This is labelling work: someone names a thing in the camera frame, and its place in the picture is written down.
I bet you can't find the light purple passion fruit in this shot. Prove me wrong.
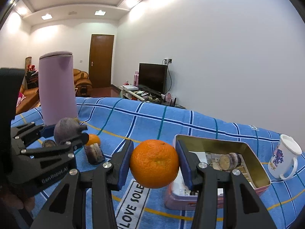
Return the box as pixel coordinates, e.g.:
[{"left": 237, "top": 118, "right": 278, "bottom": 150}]
[{"left": 54, "top": 117, "right": 88, "bottom": 145}]

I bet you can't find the orange leather sofa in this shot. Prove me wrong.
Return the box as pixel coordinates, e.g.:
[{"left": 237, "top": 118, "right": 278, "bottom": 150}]
[{"left": 15, "top": 86, "right": 41, "bottom": 115}]

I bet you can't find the large orange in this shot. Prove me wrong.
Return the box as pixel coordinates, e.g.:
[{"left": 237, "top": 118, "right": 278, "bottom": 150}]
[{"left": 129, "top": 139, "right": 180, "bottom": 189}]

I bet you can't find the small orange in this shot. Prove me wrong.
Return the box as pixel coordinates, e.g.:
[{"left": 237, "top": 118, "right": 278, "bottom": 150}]
[{"left": 85, "top": 134, "right": 101, "bottom": 146}]

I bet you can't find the black television cable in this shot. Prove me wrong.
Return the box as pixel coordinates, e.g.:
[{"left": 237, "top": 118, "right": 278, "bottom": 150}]
[{"left": 167, "top": 63, "right": 173, "bottom": 94}]

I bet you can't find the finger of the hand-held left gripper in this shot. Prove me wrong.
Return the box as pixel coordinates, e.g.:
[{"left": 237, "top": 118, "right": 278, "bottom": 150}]
[
  {"left": 11, "top": 122, "right": 58, "bottom": 148},
  {"left": 13, "top": 133, "right": 90, "bottom": 173}
]

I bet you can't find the dark shelf with red ornaments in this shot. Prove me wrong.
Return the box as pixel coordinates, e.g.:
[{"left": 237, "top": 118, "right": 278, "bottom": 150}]
[{"left": 24, "top": 57, "right": 39, "bottom": 89}]

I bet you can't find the blue plaid blanket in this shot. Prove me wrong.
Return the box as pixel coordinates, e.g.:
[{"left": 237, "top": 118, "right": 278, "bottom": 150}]
[{"left": 11, "top": 97, "right": 305, "bottom": 229}]

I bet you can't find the lilac tumbler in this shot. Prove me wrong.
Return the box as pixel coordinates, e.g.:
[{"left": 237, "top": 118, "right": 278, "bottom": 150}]
[{"left": 38, "top": 51, "right": 79, "bottom": 126}]

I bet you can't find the brown wooden door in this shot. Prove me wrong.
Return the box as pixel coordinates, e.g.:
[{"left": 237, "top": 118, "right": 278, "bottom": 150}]
[{"left": 89, "top": 34, "right": 115, "bottom": 88}]

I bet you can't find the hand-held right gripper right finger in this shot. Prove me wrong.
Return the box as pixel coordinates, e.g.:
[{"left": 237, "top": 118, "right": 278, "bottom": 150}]
[{"left": 176, "top": 139, "right": 278, "bottom": 229}]

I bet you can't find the pink metal tin box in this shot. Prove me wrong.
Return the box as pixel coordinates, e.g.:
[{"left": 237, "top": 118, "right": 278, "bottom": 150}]
[{"left": 164, "top": 134, "right": 271, "bottom": 211}]

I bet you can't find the white mug with blue print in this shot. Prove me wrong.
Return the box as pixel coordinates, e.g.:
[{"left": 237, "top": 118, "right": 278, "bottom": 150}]
[{"left": 267, "top": 134, "right": 303, "bottom": 180}]

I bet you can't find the white television stand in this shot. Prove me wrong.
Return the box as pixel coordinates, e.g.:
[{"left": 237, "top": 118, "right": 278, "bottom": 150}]
[{"left": 119, "top": 85, "right": 186, "bottom": 109}]

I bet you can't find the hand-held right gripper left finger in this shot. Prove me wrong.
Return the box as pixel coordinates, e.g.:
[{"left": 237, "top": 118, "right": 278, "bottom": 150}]
[{"left": 30, "top": 139, "right": 134, "bottom": 229}]

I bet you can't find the black television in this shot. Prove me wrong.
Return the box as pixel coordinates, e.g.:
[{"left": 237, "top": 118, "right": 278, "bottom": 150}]
[{"left": 138, "top": 63, "right": 168, "bottom": 95}]

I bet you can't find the person's left hand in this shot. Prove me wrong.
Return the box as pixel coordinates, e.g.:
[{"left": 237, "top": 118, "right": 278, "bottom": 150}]
[{"left": 3, "top": 190, "right": 36, "bottom": 213}]

